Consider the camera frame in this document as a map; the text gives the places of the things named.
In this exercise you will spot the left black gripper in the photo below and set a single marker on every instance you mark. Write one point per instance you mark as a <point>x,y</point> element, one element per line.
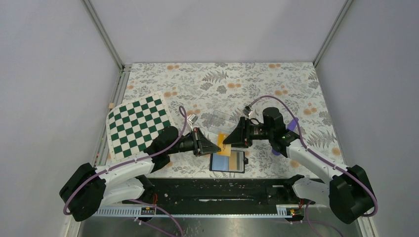
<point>202,145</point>

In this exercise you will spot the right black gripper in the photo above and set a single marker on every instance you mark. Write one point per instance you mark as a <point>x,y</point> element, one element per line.
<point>240,137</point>

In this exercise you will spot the clear plastic box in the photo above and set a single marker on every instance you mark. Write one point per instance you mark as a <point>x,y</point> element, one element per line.
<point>221,122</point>

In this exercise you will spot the black leather card holder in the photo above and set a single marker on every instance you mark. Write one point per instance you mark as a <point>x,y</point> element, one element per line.
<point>244,160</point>

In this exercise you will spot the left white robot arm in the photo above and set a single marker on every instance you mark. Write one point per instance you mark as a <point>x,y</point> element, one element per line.
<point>91,188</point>

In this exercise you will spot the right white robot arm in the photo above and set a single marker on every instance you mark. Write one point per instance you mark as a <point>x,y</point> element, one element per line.
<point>345,190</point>

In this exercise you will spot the floral table mat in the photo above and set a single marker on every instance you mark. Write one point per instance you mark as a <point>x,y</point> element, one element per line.
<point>201,88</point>

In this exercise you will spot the purple cylindrical marker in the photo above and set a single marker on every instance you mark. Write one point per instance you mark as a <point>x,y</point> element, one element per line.
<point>284,138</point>

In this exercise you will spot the green white checkered board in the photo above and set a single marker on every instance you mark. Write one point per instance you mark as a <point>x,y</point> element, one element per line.
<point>132,125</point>

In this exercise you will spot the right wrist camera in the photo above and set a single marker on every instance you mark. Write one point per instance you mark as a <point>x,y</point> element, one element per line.
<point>248,112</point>

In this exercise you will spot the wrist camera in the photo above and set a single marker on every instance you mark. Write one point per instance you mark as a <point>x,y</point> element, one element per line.
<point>191,122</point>
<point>248,112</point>

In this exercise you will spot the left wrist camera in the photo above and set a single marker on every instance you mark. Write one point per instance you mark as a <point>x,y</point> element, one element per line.
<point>191,122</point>

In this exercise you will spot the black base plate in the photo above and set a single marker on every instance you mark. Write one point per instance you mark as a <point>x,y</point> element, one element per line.
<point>227,192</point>

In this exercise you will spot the white slotted cable duct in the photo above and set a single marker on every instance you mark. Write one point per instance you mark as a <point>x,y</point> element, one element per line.
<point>205,210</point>

